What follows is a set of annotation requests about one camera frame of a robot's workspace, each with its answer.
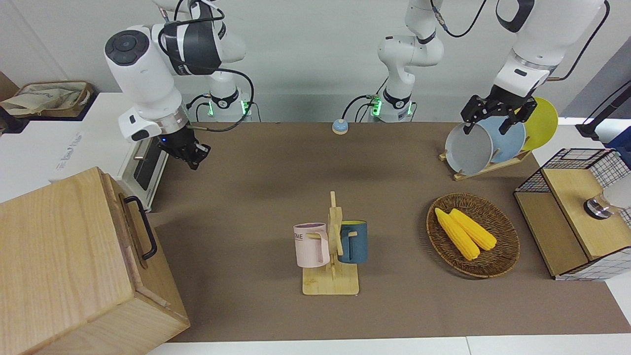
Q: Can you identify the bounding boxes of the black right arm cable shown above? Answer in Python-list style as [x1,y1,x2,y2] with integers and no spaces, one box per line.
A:
[158,2,255,133]

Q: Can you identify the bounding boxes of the wooden mug stand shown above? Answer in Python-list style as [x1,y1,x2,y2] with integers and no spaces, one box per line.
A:
[302,191,360,296]

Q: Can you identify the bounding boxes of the black right base cable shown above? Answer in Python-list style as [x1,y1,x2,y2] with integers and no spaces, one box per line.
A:
[185,94,212,123]

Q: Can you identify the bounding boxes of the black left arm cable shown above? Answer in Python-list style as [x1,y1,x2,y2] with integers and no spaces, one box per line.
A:
[430,0,489,38]

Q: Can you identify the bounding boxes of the pink mug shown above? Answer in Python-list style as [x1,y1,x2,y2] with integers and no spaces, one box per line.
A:
[293,223,331,268]

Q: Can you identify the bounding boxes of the yellow plate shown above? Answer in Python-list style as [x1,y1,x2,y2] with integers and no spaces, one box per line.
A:
[515,97,559,151]

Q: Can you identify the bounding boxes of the dark blue mug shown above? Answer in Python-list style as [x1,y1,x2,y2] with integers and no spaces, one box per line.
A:
[337,220,369,264]

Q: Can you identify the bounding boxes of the black left base cable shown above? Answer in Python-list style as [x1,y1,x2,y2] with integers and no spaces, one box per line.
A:
[343,94,383,123]

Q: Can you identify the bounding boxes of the yellow corn cob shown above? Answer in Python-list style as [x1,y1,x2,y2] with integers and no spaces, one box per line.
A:
[449,208,497,251]
[434,208,481,261]

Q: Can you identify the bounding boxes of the brown wicker basket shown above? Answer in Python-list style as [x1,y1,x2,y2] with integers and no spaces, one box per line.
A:
[426,192,521,279]

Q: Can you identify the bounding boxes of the light wooden cabinet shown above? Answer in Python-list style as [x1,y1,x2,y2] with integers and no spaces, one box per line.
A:
[0,167,191,355]

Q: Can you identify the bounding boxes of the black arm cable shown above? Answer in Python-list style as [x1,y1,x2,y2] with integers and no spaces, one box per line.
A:
[158,2,255,133]
[430,0,489,38]

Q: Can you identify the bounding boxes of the white cylindrical bottle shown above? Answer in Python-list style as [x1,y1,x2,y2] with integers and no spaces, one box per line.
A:
[584,180,631,220]

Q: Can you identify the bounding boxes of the light wooden drawer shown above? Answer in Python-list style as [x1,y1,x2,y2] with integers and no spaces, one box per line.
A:
[101,170,173,302]

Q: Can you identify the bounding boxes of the white toaster oven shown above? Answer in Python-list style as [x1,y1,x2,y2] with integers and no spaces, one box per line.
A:
[48,118,171,213]

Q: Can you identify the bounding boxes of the light blue plate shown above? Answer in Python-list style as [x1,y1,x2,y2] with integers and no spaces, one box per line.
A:
[478,116,526,164]

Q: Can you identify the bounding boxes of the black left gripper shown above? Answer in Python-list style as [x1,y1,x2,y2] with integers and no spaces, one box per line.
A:
[460,85,538,137]

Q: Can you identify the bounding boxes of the beige cloth bag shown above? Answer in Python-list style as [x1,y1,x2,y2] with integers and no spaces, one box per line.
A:
[0,83,84,117]

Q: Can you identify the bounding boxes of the grey plate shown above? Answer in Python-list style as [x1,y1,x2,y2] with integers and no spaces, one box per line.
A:
[445,122,494,176]

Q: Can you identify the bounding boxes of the black stand pole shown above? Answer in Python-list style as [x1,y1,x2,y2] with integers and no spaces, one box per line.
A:
[575,81,631,140]

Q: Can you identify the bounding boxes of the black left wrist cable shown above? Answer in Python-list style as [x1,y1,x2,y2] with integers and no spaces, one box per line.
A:
[547,0,612,82]

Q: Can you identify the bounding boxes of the blue box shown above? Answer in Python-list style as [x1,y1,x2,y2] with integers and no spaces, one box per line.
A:
[607,127,631,168]

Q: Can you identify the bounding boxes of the brown table mat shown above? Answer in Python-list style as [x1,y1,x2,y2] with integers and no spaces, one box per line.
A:
[148,122,631,343]

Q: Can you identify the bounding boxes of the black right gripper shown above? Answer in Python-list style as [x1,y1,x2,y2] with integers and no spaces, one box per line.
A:
[160,126,212,171]

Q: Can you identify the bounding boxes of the black metal drawer handle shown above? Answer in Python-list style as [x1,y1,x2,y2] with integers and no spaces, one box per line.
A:
[123,196,158,261]

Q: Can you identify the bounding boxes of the wooden plate rack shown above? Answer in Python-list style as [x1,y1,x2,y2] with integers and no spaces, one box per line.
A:
[439,149,532,181]

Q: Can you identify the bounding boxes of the wire grid wooden shelf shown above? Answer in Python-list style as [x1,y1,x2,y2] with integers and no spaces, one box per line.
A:
[513,148,631,282]

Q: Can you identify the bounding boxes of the black base cable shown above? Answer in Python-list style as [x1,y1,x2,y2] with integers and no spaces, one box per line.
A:
[343,94,383,123]
[185,94,212,123]

